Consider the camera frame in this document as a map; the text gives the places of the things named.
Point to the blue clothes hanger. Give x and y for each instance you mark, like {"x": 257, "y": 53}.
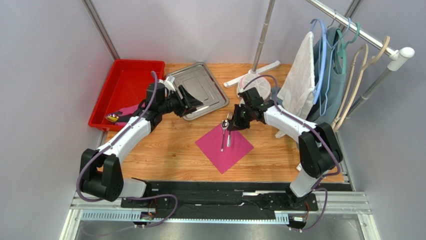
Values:
{"x": 329, "y": 82}

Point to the silver fork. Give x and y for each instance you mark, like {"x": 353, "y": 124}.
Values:
{"x": 229, "y": 119}

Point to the teal hanging garment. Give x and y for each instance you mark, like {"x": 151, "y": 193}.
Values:
{"x": 296, "y": 94}

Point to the white towel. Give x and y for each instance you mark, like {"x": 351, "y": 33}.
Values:
{"x": 296, "y": 95}

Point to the green clothes hanger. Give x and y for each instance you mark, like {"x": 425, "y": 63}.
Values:
{"x": 341, "y": 49}

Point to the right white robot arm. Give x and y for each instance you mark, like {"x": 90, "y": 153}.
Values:
{"x": 319, "y": 150}

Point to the beige clothes hanger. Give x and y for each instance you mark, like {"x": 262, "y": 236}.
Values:
{"x": 373, "y": 59}
{"x": 352, "y": 87}

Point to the silver spoon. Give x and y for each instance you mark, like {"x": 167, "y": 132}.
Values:
{"x": 224, "y": 125}

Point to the stainless steel tray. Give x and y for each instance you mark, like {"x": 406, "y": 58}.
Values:
{"x": 198, "y": 80}

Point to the magenta paper napkin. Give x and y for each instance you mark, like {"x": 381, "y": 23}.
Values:
{"x": 224, "y": 149}

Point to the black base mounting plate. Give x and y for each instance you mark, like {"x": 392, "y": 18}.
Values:
{"x": 193, "y": 200}

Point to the pink and black tool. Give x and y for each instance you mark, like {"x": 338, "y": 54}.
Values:
{"x": 123, "y": 115}

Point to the white round mesh container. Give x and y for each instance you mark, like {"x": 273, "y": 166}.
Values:
{"x": 261, "y": 84}

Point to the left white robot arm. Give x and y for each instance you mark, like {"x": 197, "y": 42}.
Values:
{"x": 100, "y": 176}

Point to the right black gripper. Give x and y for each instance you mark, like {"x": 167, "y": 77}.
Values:
{"x": 241, "y": 116}

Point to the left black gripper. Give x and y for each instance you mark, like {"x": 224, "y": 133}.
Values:
{"x": 187, "y": 101}

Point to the aluminium rail frame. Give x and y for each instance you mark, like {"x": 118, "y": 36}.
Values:
{"x": 174, "y": 156}

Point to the red plastic bin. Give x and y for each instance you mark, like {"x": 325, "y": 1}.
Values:
{"x": 125, "y": 86}

